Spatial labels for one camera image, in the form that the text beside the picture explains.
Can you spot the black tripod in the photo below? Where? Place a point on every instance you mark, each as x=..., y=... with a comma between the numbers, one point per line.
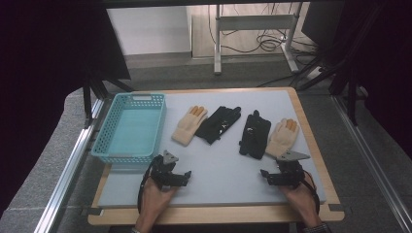
x=351, y=97
x=86, y=100

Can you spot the white metal desk frame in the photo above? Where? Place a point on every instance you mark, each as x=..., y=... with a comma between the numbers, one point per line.
x=217, y=42

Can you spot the teal plastic basket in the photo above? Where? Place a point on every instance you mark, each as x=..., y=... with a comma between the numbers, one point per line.
x=136, y=129

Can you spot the black glove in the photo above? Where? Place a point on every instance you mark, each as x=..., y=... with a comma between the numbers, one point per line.
x=254, y=136
x=215, y=126

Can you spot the white power strip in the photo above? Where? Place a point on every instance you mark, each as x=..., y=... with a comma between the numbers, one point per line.
x=313, y=73

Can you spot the aluminium rail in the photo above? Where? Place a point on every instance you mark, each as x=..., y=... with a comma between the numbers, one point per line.
x=372, y=161
x=69, y=174

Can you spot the beige knit glove orange fingertips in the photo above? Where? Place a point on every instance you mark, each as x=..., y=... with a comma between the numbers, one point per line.
x=188, y=127
x=281, y=139

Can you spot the wooden table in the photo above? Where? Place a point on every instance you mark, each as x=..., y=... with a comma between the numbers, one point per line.
x=210, y=215

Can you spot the white panel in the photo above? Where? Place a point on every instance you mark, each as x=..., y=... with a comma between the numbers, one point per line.
x=149, y=30

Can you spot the dark curtain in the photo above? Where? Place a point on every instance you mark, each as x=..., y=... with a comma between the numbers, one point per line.
x=42, y=64
x=385, y=64

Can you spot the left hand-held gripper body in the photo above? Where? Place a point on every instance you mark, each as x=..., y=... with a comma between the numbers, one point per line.
x=163, y=171

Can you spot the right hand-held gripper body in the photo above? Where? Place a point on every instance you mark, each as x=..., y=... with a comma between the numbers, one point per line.
x=290, y=174

